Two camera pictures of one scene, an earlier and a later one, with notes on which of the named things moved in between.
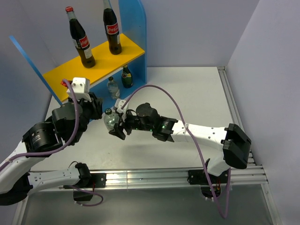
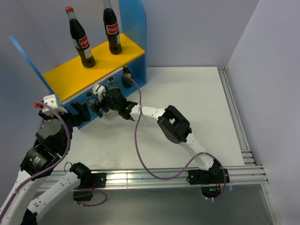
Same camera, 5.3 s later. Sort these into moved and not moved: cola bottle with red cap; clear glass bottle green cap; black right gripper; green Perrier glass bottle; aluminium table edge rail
Moved: black right gripper; clear glass bottle green cap
Not moved: aluminium table edge rail; green Perrier glass bottle; cola bottle with red cap
